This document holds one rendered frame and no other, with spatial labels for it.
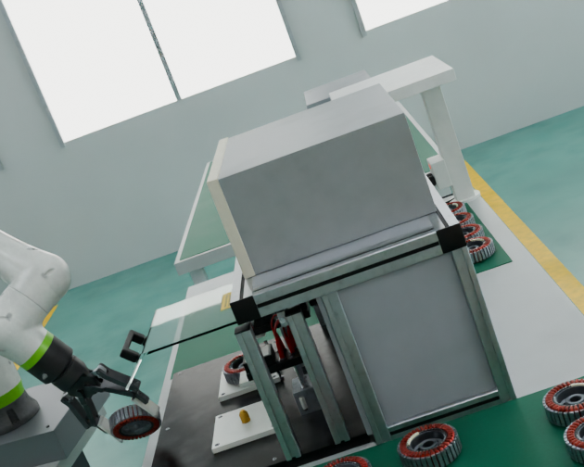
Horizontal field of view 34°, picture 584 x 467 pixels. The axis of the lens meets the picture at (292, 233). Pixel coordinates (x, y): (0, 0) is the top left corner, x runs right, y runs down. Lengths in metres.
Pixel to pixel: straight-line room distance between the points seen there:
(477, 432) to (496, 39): 5.15
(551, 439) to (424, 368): 0.27
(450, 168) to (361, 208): 1.27
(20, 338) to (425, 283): 0.83
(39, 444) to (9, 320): 0.48
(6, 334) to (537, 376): 1.06
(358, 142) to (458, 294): 0.34
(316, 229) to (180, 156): 4.95
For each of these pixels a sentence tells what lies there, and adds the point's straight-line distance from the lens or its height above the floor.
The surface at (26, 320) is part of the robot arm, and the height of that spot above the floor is 1.16.
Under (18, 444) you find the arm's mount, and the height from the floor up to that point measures 0.82.
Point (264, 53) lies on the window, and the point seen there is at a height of 1.09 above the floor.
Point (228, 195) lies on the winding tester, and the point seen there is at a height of 1.28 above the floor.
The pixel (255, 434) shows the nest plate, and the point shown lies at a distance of 2.03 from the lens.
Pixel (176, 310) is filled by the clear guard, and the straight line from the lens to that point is 2.02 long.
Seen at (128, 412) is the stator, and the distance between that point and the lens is 2.13.
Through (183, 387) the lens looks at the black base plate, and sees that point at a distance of 2.44.
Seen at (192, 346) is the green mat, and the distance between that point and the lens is 2.74.
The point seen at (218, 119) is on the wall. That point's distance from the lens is 6.69.
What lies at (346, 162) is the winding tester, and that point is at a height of 1.26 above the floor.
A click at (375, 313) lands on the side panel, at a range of 1.79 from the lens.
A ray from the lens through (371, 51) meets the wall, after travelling 6.65.
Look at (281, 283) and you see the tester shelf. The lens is 1.76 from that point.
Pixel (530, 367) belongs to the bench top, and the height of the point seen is 0.75.
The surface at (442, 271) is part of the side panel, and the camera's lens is 1.78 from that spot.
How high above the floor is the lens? 1.66
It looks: 15 degrees down
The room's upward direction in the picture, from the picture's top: 21 degrees counter-clockwise
